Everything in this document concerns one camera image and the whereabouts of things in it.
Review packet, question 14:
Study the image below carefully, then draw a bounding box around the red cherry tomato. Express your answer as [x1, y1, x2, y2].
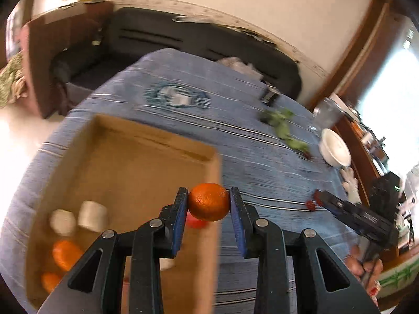
[185, 212, 208, 230]

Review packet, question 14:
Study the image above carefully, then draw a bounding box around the small orange mandarin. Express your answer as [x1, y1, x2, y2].
[188, 183, 230, 222]

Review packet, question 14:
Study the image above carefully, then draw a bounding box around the large orange mandarin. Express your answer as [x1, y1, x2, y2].
[52, 240, 84, 271]

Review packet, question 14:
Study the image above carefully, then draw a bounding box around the small orange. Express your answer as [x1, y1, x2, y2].
[41, 272, 62, 293]

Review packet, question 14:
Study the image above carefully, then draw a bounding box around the dark red jujube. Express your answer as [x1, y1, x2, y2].
[305, 200, 317, 212]

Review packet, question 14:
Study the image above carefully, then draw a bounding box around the person right hand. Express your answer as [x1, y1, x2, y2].
[344, 245, 383, 298]

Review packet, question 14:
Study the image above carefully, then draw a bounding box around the white work glove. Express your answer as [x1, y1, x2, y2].
[340, 167, 361, 204]

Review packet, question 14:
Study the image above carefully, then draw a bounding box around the brown wooden cabinet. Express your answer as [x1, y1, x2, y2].
[330, 93, 418, 313]

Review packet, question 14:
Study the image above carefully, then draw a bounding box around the brown cardboard box tray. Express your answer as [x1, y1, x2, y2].
[25, 114, 222, 313]

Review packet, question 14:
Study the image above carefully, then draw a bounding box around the white paper bowl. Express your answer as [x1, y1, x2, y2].
[319, 128, 351, 167]

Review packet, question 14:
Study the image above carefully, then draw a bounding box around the blue plaid tablecloth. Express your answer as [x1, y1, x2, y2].
[1, 48, 356, 313]

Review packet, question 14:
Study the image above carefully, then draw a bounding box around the clear glass jar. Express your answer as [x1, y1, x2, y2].
[309, 98, 344, 136]

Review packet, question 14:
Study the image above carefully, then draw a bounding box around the green leafy vegetable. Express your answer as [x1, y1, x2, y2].
[258, 109, 312, 160]

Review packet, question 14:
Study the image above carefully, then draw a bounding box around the black small device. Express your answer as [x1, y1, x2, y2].
[259, 85, 281, 107]

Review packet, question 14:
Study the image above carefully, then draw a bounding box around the green patterned cloth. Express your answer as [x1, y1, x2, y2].
[0, 51, 28, 109]

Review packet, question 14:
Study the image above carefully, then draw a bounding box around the black leather sofa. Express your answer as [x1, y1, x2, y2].
[50, 7, 302, 104]

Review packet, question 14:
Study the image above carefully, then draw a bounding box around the brown armchair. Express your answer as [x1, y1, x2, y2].
[20, 1, 114, 118]

